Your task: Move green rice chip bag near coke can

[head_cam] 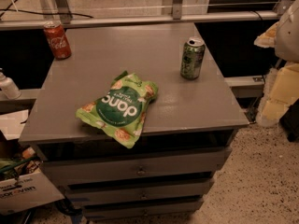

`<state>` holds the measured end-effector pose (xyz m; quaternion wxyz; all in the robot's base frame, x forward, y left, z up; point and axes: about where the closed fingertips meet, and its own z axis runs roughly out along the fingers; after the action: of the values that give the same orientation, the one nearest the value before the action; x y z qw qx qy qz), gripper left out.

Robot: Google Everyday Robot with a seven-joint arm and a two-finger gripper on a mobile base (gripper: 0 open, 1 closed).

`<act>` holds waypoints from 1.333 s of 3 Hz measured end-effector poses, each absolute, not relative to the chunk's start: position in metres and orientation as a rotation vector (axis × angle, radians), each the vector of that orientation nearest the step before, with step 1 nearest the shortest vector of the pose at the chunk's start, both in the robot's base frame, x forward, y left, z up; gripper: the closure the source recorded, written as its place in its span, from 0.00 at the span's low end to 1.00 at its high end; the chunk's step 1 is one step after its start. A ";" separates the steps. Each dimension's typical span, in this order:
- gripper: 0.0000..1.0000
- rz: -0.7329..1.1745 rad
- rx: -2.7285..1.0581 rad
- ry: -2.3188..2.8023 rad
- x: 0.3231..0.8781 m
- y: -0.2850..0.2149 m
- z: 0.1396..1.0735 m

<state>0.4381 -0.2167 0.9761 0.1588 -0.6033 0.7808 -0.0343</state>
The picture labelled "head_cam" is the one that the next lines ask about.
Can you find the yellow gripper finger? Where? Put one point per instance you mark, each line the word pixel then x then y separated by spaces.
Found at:
pixel 281 90
pixel 267 39

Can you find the green rice chip bag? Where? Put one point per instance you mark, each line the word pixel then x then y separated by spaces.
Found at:
pixel 121 113

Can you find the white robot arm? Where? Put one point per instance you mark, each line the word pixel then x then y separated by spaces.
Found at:
pixel 287 37

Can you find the green soda can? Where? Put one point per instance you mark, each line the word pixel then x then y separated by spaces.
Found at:
pixel 192 58

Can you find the red coke can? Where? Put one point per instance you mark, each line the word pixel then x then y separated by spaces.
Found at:
pixel 57 40

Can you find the grey drawer cabinet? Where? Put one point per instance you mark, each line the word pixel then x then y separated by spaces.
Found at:
pixel 185 139

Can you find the white spray bottle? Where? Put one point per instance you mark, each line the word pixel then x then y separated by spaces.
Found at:
pixel 8 87

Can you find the white cardboard box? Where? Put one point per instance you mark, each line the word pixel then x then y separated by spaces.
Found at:
pixel 23 185

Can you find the metal frame rail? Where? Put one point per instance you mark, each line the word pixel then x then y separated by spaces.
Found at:
pixel 34 14

